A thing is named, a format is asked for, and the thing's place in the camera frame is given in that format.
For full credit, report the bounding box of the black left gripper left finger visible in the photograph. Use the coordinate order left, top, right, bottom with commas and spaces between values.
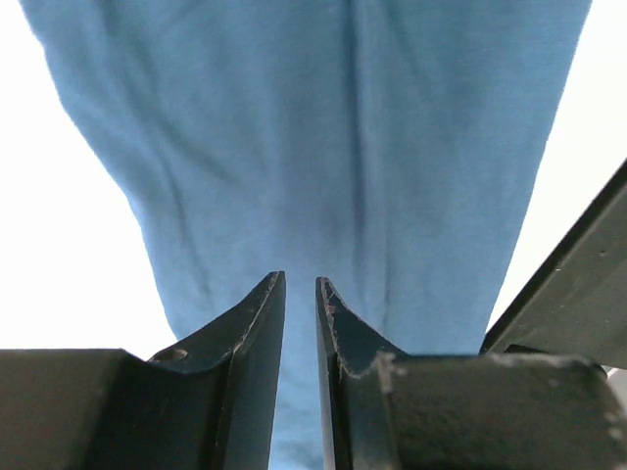
1, 272, 285, 469

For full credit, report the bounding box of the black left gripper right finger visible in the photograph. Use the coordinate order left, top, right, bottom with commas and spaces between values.
315, 277, 626, 469

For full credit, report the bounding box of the dark teal t shirt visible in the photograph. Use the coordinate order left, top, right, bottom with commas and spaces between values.
22, 1, 591, 469

